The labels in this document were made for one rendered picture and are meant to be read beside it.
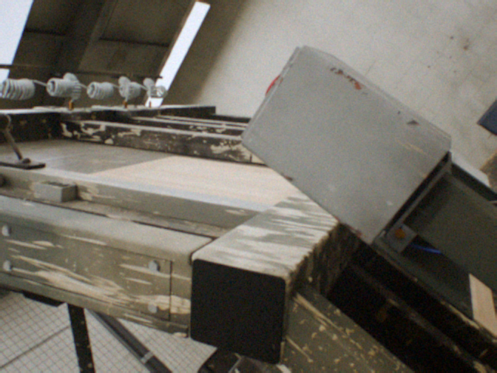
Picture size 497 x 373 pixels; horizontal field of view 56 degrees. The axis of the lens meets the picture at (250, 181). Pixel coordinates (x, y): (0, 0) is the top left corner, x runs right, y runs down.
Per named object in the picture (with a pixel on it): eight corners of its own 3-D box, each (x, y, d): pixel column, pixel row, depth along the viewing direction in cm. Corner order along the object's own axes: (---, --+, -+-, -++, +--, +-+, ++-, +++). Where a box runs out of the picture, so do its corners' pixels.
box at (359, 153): (462, 153, 40) (298, 40, 44) (376, 253, 44) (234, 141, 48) (459, 141, 51) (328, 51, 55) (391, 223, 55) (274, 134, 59)
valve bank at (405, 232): (546, 249, 61) (395, 141, 66) (472, 322, 66) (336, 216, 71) (506, 184, 106) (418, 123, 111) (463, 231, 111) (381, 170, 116)
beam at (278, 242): (282, 371, 50) (290, 276, 48) (185, 341, 55) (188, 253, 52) (417, 152, 250) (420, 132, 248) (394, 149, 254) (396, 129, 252)
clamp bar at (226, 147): (343, 176, 132) (352, 90, 127) (33, 135, 177) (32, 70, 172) (350, 171, 141) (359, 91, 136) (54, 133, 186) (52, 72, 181)
